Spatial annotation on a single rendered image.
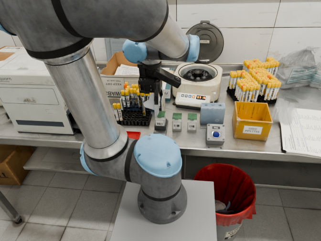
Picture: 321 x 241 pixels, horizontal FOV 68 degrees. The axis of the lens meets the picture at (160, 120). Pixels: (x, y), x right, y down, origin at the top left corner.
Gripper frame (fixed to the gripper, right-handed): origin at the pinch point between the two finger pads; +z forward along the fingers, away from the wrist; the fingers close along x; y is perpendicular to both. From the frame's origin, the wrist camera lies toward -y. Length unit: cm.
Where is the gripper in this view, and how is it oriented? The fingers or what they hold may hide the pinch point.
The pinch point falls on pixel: (160, 106)
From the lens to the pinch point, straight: 98.4
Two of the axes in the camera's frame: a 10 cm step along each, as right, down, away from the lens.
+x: -1.2, 6.2, -7.7
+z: 0.5, 7.8, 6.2
